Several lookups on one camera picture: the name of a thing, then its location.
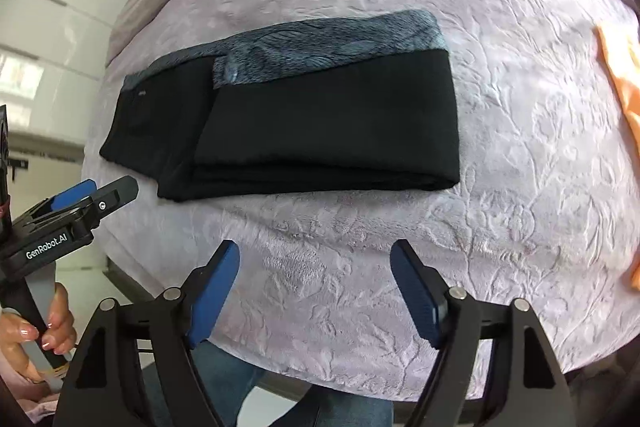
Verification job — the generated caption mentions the person's left forearm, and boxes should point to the person's left forearm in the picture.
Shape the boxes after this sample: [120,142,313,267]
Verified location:
[0,369,63,425]

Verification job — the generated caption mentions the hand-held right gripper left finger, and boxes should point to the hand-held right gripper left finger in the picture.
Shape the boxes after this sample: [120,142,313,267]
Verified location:
[56,239,242,427]

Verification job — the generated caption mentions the person's blue jeans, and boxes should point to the person's blue jeans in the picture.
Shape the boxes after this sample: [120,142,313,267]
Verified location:
[145,342,396,427]

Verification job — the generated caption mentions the bed with pale pink quilt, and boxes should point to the bed with pale pink quilt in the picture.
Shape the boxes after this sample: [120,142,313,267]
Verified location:
[80,0,640,400]

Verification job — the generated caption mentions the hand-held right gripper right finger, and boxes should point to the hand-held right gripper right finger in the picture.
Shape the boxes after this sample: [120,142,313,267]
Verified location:
[390,239,576,427]

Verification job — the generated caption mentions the black pants with grey band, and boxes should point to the black pants with grey band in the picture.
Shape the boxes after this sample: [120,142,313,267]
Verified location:
[99,9,462,202]

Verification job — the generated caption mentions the white glossy wardrobe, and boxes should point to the white glossy wardrobe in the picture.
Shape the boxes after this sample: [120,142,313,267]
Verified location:
[0,0,171,168]

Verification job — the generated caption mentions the person's left hand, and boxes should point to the person's left hand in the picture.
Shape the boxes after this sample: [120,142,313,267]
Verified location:
[0,282,78,383]

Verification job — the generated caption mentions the orange cloth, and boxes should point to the orange cloth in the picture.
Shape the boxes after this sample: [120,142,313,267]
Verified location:
[595,24,640,292]

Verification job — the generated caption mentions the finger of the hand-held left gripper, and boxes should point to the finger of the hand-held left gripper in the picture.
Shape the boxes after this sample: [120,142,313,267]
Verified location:
[90,175,139,223]
[50,179,98,212]

